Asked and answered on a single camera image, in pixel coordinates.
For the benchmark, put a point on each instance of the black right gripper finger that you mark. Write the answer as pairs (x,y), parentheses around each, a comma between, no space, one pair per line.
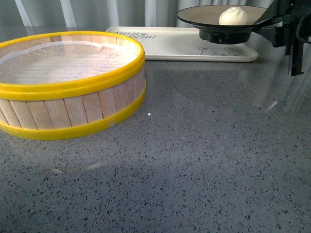
(268,19)

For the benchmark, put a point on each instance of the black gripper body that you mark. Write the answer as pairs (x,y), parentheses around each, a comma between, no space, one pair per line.
(293,32)

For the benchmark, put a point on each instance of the white steamed bun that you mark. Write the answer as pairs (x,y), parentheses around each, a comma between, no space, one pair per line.
(233,16)

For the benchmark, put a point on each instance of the beige plate with black rim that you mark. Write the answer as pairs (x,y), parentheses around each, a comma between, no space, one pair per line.
(205,18)

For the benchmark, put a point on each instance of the cream rectangular serving tray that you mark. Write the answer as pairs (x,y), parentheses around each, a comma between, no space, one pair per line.
(183,44)

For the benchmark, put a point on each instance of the white mesh steamer liner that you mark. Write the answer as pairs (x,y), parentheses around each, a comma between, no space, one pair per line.
(57,62)

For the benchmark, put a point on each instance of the yellow rimmed bamboo steamer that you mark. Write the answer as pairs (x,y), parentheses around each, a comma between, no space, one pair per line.
(64,110)

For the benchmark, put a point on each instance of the grey pleated curtain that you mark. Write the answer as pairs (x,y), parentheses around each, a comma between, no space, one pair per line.
(102,14)

